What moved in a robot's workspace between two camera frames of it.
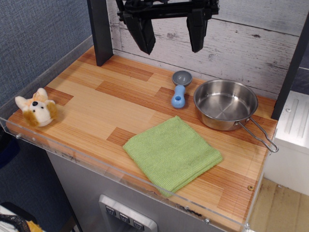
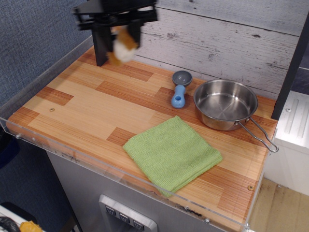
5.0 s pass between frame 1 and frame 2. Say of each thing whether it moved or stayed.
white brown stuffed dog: moved
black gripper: moved
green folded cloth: stayed
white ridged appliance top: stayed
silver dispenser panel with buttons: stayed
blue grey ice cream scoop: stayed
